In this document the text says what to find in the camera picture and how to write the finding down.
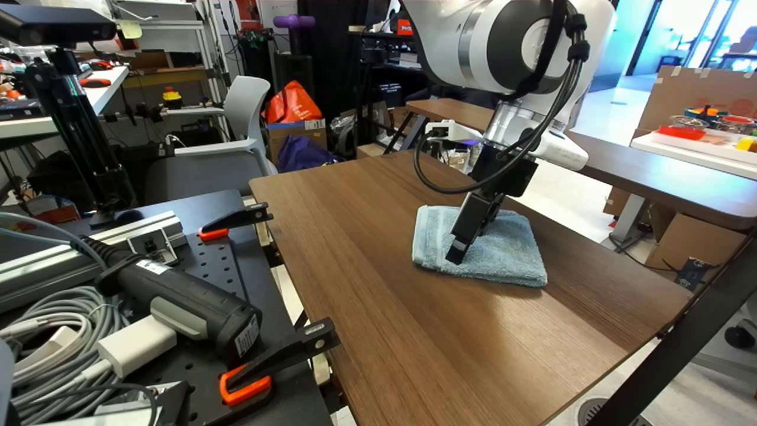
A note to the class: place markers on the white tray with colourful parts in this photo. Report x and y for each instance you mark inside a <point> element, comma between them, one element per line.
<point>695,154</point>

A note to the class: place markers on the chair base leg with caster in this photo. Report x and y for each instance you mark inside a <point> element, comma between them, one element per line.
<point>741,336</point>

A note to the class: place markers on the brown cardboard box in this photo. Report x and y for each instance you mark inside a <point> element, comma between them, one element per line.
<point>284,133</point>
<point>695,240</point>

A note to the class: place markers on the upright cardboard sheet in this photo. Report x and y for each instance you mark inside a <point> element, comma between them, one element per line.
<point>677,95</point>

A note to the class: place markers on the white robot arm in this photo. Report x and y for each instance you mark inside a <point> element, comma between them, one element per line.
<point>457,38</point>

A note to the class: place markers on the cluttered white table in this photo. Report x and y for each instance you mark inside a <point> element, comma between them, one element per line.
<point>103,91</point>

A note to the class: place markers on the black grey handheld tool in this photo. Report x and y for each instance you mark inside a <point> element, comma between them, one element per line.
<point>204,310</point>

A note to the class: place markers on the black tripod stand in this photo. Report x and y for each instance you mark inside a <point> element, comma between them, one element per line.
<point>695,332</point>

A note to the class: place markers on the orange bag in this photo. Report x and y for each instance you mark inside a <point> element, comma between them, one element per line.
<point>291,107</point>

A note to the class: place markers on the white power adapter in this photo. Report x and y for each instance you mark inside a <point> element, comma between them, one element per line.
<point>138,345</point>

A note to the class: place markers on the black perforated breadboard table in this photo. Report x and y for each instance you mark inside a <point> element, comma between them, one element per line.
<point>214,269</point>

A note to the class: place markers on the purple dumbbell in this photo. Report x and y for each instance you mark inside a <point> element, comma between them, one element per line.
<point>295,23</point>

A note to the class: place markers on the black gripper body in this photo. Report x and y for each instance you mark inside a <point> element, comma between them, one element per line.
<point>504,173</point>

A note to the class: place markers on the purple bag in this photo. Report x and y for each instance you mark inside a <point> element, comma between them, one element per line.
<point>303,154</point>

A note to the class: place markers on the light blue towel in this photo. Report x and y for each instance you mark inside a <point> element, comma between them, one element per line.
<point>504,251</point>

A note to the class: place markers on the white shelf rack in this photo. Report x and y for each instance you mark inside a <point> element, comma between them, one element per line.
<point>166,37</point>

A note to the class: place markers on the black clamp with orange trigger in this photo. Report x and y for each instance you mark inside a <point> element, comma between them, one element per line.
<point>238,218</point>

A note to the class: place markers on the grey armrest office chair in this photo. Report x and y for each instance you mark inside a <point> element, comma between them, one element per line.
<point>245,103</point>

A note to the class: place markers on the black camera tripod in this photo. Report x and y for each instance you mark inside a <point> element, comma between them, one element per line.
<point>80,133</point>

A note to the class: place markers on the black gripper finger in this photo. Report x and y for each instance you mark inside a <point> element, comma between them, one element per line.
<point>477,216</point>

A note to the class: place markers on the small yellow object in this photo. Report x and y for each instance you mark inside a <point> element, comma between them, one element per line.
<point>171,98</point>

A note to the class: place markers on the aluminium extrusion rail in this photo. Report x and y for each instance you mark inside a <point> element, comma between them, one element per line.
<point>48,262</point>

